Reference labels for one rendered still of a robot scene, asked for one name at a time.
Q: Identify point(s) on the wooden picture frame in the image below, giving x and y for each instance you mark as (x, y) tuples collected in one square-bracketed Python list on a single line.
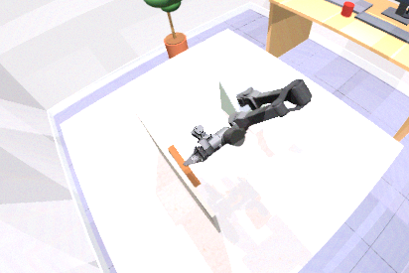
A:
[(186, 169)]

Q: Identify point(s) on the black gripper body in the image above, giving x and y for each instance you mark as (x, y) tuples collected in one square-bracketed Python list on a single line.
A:
[(211, 145)]

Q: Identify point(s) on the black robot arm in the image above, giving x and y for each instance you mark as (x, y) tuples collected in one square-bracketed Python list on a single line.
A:
[(295, 92)]

